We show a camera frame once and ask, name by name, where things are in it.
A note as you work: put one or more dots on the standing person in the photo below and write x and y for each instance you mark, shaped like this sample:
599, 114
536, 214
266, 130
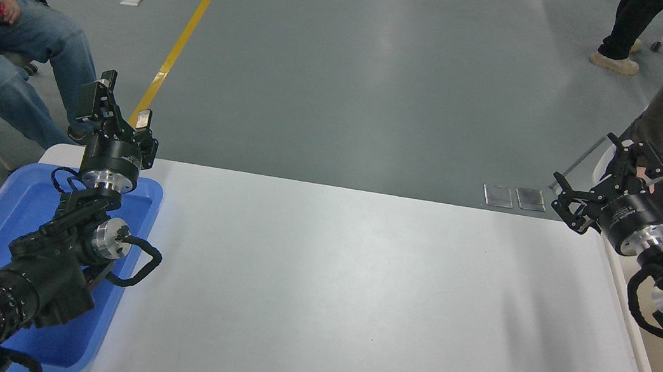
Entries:
634, 27

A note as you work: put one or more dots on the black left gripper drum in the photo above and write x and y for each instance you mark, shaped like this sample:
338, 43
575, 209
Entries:
111, 154

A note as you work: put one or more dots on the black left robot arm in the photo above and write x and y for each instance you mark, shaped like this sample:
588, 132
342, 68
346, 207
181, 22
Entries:
37, 282

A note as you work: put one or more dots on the bin-side person's right hand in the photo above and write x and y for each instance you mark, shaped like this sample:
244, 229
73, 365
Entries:
644, 181

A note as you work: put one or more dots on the blue plastic tray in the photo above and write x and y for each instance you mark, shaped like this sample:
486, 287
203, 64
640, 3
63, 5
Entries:
28, 200

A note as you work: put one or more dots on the silver floor plate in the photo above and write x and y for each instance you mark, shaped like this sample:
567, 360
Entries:
531, 199
498, 195

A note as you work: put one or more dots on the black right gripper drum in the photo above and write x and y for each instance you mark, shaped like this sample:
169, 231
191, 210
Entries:
632, 216

